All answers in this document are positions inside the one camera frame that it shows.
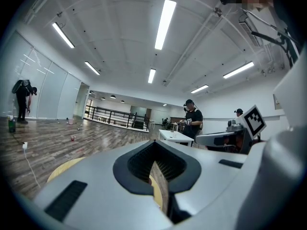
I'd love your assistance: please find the ceiling air conditioner vent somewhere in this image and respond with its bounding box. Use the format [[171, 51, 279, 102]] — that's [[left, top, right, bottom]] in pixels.
[[238, 14, 262, 48]]

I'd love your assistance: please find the glass door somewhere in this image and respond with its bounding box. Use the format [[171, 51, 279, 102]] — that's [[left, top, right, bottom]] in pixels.
[[74, 82, 90, 118]]

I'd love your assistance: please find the black power cable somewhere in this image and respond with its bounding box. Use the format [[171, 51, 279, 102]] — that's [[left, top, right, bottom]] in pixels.
[[11, 131, 25, 145]]

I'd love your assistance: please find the black metal railing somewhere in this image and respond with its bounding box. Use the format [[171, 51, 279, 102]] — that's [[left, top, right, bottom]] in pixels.
[[84, 104, 150, 132]]

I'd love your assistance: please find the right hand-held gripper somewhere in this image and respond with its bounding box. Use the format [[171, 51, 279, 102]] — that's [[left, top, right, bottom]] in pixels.
[[195, 104, 267, 154]]

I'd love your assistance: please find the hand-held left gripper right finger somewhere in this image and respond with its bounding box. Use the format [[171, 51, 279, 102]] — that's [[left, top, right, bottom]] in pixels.
[[154, 139, 250, 217]]

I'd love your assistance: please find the white power cable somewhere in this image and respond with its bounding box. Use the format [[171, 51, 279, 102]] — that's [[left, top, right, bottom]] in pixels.
[[23, 149, 42, 189]]

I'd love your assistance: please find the thick black cable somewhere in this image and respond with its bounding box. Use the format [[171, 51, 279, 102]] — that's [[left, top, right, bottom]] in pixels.
[[250, 8, 302, 68]]

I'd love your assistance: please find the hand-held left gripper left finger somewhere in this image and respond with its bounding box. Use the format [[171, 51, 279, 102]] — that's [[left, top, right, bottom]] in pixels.
[[33, 139, 174, 229]]

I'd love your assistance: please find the green bucket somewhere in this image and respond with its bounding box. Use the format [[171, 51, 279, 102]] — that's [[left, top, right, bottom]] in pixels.
[[8, 115, 17, 133]]

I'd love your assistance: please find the long ceiling light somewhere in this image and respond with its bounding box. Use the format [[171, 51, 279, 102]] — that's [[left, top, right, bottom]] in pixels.
[[52, 22, 76, 49], [84, 61, 101, 76], [190, 84, 210, 94], [147, 68, 157, 84], [154, 0, 177, 51], [223, 61, 255, 80]]

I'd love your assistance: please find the round wooden table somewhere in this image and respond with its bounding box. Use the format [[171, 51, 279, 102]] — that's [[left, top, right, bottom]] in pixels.
[[47, 156, 164, 211]]

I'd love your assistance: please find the white desk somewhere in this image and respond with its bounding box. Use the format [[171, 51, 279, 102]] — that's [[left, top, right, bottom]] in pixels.
[[158, 128, 195, 147]]

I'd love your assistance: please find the frosted glass partition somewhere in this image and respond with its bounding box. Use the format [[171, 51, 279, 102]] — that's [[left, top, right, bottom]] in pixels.
[[0, 30, 83, 120]]

